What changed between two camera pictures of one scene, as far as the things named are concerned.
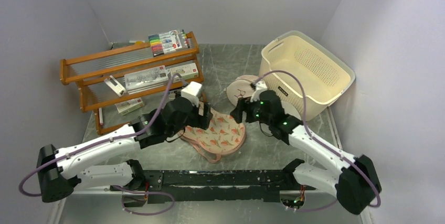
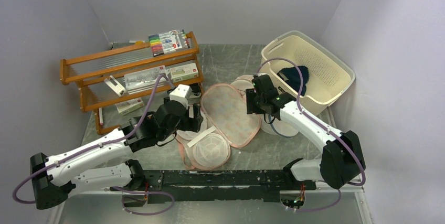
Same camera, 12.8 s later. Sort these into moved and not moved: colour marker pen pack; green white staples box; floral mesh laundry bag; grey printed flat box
Moved: floral mesh laundry bag
Not moved: green white staples box; grey printed flat box; colour marker pen pack
